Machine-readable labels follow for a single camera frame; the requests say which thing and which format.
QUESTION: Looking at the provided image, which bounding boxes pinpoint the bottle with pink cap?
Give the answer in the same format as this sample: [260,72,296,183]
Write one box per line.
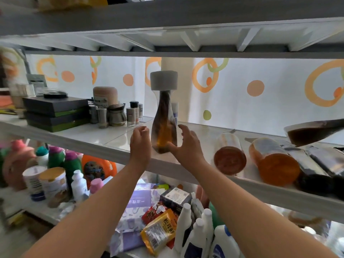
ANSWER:
[89,178,104,195]

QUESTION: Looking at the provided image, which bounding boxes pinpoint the orange sauce bottle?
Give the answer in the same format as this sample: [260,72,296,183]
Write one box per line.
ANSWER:
[248,137,301,187]

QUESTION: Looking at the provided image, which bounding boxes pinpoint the clear jar with red lid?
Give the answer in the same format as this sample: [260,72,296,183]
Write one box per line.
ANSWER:
[213,132,247,175]

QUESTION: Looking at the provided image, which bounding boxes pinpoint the white bottle with teal cap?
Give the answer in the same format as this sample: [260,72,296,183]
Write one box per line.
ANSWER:
[35,146,49,167]

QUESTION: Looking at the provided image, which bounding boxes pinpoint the green bottle with purple cap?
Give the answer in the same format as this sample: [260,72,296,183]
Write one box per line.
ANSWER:
[64,150,82,187]
[48,146,66,169]

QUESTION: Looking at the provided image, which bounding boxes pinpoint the person's left hand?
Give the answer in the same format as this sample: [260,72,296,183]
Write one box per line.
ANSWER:
[130,126,152,171]

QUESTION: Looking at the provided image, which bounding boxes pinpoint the white metal shelf rack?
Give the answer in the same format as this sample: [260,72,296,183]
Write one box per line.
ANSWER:
[0,0,344,258]

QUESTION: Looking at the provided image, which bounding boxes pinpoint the black box with green edge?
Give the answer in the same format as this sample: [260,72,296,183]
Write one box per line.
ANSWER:
[22,96,90,118]
[25,111,91,133]

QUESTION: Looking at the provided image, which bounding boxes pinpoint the red snack packet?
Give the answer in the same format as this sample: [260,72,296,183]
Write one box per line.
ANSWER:
[141,202,168,225]

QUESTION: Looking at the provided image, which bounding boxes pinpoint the black box with white label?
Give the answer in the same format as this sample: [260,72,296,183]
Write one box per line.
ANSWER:
[159,187,192,214]

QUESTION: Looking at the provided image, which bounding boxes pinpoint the dark foil pouch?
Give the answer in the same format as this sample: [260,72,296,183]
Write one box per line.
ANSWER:
[306,145,344,199]
[279,142,335,195]

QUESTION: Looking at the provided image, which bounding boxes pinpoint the white bottle with blue label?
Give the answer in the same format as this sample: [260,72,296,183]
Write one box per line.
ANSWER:
[209,225,241,258]

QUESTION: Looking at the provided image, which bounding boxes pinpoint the white can with tan lid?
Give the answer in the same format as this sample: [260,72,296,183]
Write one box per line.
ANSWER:
[39,167,71,208]

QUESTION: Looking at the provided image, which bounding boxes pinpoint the green plastic bottle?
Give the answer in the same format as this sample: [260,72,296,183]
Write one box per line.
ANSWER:
[209,203,225,229]

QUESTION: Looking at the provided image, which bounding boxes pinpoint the pink pig shaped bottle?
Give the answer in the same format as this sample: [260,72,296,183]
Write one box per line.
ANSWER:
[2,140,37,192]

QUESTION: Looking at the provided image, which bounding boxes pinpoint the dark sauce bottle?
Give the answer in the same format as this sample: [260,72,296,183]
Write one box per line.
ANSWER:
[284,119,344,147]

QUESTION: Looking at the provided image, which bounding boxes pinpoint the small white plastic bottle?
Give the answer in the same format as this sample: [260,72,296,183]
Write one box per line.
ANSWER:
[71,170,88,203]

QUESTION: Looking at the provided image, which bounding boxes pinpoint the white can with blue base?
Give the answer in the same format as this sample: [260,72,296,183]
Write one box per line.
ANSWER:
[22,165,48,202]

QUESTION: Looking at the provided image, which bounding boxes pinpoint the purple tissue pack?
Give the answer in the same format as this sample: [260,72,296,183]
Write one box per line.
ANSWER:
[110,230,145,257]
[116,183,168,234]

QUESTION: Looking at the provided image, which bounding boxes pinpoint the orange detergent jug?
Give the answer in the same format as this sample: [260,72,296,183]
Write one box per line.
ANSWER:
[81,155,118,189]

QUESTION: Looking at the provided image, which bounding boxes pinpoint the white squeeze bottle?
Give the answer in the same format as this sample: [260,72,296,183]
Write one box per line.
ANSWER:
[201,208,214,258]
[181,218,206,258]
[174,203,192,253]

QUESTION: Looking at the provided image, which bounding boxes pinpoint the steel spice shaker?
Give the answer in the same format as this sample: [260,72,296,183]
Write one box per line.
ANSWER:
[89,105,99,125]
[97,107,108,129]

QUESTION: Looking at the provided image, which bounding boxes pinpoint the person's right forearm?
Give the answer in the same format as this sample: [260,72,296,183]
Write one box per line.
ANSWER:
[187,162,340,258]

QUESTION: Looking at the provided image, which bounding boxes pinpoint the grey card sign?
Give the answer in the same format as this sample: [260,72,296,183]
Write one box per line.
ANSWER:
[26,74,48,95]

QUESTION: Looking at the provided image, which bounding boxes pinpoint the beige round canister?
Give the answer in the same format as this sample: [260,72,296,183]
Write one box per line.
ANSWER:
[93,86,119,108]

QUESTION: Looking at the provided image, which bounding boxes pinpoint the black capped seasoning bottle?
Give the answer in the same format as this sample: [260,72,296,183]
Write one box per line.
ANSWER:
[130,101,140,124]

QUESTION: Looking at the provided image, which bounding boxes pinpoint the amber sauce bottle white cap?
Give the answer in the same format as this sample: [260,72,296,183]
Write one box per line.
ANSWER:
[150,70,178,154]

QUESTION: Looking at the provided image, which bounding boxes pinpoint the yellow snack packet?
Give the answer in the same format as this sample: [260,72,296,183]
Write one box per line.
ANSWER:
[140,209,178,257]

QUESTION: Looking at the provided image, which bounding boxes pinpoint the glass shaker with white label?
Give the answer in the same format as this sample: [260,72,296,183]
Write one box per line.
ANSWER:
[126,107,136,127]

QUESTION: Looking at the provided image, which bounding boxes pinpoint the person's right hand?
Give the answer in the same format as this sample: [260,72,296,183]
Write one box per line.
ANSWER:
[167,124,207,173]

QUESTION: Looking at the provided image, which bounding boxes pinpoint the round black lidded dish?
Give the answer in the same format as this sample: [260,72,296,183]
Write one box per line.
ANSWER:
[43,89,68,99]

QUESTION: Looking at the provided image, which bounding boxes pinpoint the person's left forearm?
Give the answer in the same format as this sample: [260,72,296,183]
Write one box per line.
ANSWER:
[23,162,148,258]

